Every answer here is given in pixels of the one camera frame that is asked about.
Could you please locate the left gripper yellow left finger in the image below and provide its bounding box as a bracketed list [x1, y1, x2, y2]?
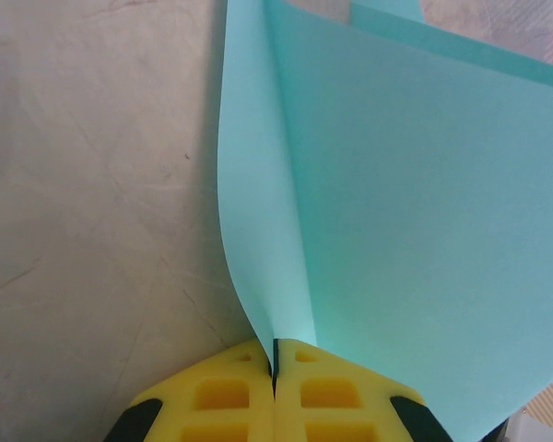
[101, 338, 277, 442]

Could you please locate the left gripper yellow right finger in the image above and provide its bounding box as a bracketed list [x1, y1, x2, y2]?
[275, 338, 453, 442]

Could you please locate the teal paper sheet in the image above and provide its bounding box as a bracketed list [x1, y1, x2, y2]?
[216, 0, 553, 442]

